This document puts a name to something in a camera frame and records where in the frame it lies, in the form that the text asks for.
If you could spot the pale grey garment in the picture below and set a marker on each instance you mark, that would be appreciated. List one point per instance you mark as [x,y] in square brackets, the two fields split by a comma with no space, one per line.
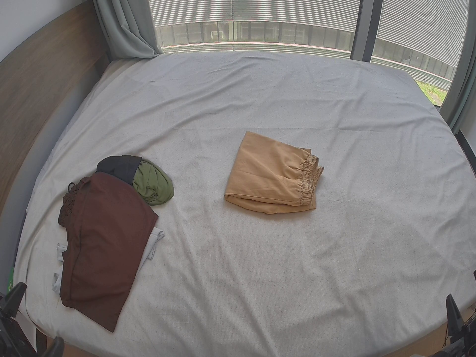
[152,244]

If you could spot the tan shorts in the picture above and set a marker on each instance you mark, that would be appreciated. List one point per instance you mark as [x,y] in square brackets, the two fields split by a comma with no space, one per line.
[267,177]

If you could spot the window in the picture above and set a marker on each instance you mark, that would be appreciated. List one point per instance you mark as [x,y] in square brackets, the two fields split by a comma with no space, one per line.
[260,6]

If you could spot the bed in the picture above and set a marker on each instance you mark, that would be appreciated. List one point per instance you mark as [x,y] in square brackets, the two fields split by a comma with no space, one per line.
[260,87]

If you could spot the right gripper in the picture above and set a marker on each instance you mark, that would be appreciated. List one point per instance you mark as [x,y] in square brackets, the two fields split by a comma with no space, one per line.
[465,344]

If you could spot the green garment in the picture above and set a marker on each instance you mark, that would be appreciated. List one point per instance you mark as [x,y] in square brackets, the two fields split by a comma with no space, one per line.
[154,180]

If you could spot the black garment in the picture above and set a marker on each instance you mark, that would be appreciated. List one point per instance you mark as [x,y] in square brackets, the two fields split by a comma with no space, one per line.
[115,167]

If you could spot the brown shorts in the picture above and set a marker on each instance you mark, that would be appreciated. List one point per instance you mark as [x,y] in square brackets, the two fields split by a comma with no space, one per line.
[104,255]

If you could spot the grey-green curtain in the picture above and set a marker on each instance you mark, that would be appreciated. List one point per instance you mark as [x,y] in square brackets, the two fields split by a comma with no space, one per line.
[458,117]
[122,20]

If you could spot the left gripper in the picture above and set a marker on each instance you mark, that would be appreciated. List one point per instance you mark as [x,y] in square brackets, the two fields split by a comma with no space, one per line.
[11,340]

